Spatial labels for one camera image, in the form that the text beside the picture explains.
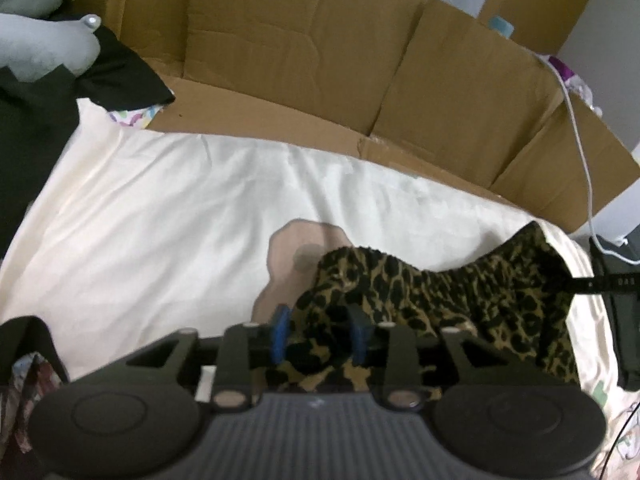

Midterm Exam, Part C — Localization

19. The leopard print garment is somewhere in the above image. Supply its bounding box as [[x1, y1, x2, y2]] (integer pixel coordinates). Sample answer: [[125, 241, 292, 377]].
[[262, 221, 580, 393]]

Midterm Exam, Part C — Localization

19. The white cable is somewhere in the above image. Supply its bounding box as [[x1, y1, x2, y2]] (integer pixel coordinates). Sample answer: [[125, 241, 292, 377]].
[[546, 56, 640, 266]]

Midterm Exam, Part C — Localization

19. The black clothes pile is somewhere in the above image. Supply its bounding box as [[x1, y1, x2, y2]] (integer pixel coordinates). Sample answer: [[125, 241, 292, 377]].
[[1, 25, 175, 248]]

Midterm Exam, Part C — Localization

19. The grey neck pillow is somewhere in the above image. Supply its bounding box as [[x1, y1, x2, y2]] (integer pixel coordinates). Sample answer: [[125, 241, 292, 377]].
[[1, 0, 102, 82]]

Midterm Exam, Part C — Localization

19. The cream bear print bedsheet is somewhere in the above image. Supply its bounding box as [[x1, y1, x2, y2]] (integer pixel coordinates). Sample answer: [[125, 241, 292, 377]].
[[1, 100, 639, 479]]

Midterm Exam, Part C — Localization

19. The brown cardboard sheet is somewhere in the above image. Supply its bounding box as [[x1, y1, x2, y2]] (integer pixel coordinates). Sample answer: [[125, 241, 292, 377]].
[[29, 0, 640, 236]]

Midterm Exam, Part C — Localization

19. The folded black garment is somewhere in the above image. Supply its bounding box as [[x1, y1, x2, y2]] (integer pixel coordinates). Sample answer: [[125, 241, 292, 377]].
[[589, 238, 639, 392]]

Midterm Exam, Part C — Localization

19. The purple detergent pouch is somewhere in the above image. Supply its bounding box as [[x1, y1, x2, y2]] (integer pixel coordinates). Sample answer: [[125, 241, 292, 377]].
[[546, 55, 602, 117]]

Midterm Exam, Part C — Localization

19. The tall cardboard box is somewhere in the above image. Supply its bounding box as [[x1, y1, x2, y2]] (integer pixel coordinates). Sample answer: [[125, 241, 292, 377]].
[[476, 0, 606, 57]]

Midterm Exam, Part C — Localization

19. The floral patterned garment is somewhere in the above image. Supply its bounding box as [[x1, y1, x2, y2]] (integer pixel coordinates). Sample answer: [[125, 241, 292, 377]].
[[1, 352, 64, 457]]

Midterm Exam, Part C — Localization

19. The blue capped bottle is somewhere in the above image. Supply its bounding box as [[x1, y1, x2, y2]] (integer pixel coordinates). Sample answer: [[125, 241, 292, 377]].
[[487, 15, 515, 39]]

